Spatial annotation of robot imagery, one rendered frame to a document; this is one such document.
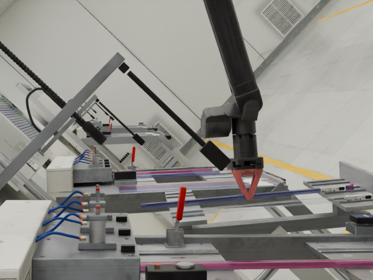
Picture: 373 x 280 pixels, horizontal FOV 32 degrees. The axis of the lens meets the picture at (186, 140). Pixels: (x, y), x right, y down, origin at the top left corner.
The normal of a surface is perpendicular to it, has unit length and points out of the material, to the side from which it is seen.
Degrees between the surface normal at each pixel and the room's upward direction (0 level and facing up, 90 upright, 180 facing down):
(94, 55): 90
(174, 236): 90
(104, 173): 90
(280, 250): 90
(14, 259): 47
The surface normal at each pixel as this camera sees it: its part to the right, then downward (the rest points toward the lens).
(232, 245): 0.14, 0.05
